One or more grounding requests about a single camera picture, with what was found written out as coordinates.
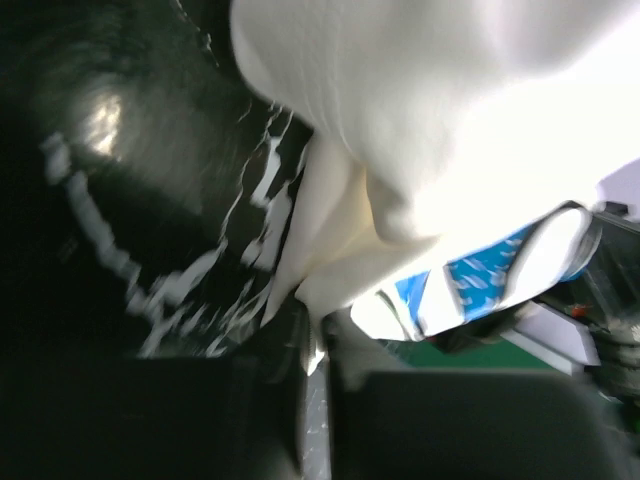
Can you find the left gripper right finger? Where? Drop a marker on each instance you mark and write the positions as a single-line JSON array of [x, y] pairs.
[[392, 421]]

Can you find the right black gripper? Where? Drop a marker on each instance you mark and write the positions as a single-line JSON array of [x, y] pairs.
[[605, 299]]

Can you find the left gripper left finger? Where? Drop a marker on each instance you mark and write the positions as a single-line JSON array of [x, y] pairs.
[[73, 413]]

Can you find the white t shirt blue print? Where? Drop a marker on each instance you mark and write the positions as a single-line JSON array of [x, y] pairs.
[[458, 146]]

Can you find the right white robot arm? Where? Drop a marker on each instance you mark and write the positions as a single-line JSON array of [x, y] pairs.
[[556, 339]]

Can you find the black marble pattern mat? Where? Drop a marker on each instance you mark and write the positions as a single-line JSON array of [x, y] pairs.
[[145, 190]]

